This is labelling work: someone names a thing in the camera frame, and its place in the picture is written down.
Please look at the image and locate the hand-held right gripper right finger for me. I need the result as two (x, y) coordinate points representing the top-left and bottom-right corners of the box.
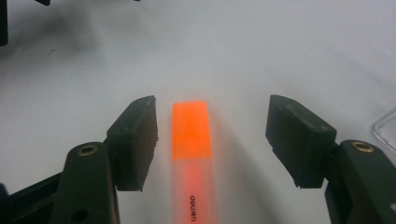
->
(264, 94), (338, 189)

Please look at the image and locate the orange highlighter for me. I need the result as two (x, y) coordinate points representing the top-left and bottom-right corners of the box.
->
(170, 100), (219, 224)

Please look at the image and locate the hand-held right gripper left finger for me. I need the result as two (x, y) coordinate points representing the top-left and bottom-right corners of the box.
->
(106, 94), (160, 192)

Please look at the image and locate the black bar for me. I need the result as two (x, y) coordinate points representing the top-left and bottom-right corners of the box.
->
(0, 0), (9, 48)

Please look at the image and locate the clear plastic box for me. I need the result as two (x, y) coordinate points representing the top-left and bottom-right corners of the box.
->
(368, 106), (396, 157)

